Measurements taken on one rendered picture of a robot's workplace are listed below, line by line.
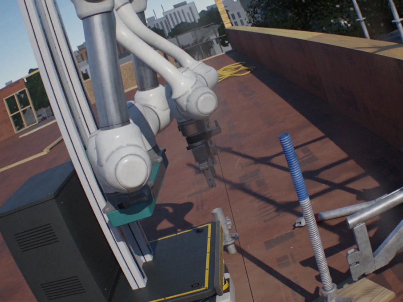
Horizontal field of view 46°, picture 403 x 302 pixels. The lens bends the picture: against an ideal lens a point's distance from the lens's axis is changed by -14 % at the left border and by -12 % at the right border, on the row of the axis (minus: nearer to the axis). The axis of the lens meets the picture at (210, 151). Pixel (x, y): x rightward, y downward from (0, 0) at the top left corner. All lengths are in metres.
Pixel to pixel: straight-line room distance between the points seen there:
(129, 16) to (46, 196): 0.83
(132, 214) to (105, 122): 0.37
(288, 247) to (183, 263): 0.72
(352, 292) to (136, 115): 1.19
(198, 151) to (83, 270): 0.66
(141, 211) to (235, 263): 1.06
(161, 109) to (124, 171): 0.87
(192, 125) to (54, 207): 0.61
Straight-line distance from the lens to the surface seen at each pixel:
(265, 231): 3.04
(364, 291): 2.14
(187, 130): 1.90
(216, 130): 1.91
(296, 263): 2.58
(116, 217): 1.87
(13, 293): 3.73
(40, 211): 2.02
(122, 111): 1.65
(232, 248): 2.91
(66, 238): 2.03
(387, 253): 2.03
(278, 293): 2.39
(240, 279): 2.63
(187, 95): 1.72
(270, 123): 5.40
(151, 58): 1.76
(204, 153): 1.89
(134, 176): 1.60
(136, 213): 1.85
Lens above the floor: 1.23
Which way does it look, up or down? 14 degrees down
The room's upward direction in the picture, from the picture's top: 21 degrees counter-clockwise
